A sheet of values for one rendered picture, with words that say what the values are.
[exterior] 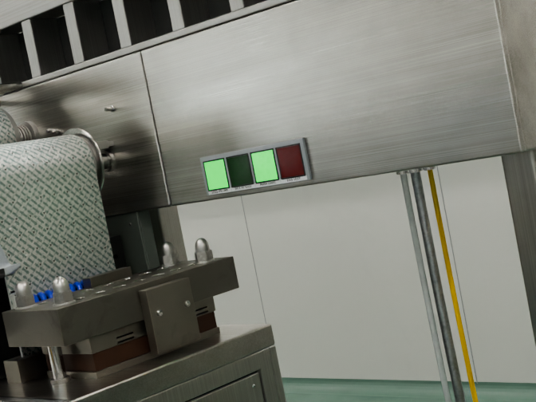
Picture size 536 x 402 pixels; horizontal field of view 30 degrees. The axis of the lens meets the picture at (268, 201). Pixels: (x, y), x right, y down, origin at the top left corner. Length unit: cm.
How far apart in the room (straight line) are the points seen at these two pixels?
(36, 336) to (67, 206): 30
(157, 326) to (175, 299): 6
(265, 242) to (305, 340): 53
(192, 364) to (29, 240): 37
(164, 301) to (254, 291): 341
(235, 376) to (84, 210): 42
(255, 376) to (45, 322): 40
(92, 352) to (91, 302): 8
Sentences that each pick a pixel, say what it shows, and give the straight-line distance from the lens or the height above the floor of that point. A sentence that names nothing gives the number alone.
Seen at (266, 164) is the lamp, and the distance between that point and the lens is 170.
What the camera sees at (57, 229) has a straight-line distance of 186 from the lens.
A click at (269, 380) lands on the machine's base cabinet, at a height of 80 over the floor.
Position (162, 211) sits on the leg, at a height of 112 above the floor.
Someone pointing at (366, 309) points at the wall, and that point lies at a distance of 467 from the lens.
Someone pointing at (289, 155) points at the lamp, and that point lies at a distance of 167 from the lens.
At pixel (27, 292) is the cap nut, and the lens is 172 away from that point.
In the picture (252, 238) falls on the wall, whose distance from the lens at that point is 505.
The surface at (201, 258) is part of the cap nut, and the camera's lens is 184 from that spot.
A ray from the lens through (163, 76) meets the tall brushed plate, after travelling 187.
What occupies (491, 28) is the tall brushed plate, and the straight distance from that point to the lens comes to 144.
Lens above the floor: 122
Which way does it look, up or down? 3 degrees down
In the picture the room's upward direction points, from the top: 11 degrees counter-clockwise
